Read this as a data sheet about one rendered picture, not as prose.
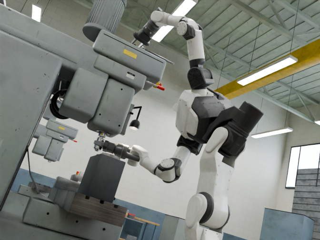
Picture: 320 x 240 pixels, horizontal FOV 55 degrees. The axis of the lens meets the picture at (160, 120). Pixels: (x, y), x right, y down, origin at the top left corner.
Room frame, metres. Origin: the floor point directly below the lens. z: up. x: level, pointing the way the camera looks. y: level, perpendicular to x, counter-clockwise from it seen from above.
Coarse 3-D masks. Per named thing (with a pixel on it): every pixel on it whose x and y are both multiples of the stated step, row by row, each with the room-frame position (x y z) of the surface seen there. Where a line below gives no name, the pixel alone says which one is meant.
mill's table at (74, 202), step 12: (60, 192) 1.76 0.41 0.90; (72, 192) 1.35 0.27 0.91; (60, 204) 1.58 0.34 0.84; (72, 204) 1.28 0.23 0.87; (84, 204) 1.29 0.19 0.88; (96, 204) 1.31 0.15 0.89; (108, 204) 1.33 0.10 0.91; (84, 216) 1.30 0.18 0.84; (96, 216) 1.32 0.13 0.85; (108, 216) 1.33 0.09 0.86; (120, 216) 1.35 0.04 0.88
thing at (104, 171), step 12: (96, 156) 1.40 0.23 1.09; (108, 156) 1.34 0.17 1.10; (96, 168) 1.33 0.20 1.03; (108, 168) 1.34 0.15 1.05; (120, 168) 1.36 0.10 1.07; (84, 180) 1.46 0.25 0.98; (96, 180) 1.33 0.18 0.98; (108, 180) 1.35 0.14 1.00; (84, 192) 1.38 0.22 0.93; (96, 192) 1.34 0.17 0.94; (108, 192) 1.36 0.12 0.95
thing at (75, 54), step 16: (0, 16) 1.49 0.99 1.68; (16, 16) 1.51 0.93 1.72; (16, 32) 1.52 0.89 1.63; (32, 32) 1.55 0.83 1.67; (48, 32) 1.57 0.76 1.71; (48, 48) 1.58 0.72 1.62; (64, 48) 1.61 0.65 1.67; (80, 48) 1.64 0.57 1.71; (64, 64) 1.62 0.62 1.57; (80, 64) 1.65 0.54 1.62
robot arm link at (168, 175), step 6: (144, 162) 1.77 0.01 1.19; (150, 162) 1.75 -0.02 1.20; (156, 162) 1.74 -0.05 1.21; (150, 168) 1.74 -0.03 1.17; (156, 168) 1.71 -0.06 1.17; (162, 168) 1.67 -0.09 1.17; (174, 168) 1.69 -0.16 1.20; (156, 174) 1.73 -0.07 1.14; (162, 174) 1.70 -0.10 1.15; (168, 174) 1.69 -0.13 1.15; (174, 174) 1.72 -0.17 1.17; (168, 180) 1.73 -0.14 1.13
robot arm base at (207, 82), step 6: (192, 72) 1.53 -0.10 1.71; (198, 72) 1.51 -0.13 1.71; (210, 72) 1.59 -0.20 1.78; (192, 78) 1.54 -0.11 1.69; (198, 78) 1.52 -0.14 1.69; (204, 78) 1.50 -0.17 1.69; (210, 78) 1.61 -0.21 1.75; (192, 84) 1.55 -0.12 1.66; (198, 84) 1.53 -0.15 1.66; (204, 84) 1.54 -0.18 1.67; (210, 84) 1.60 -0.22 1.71
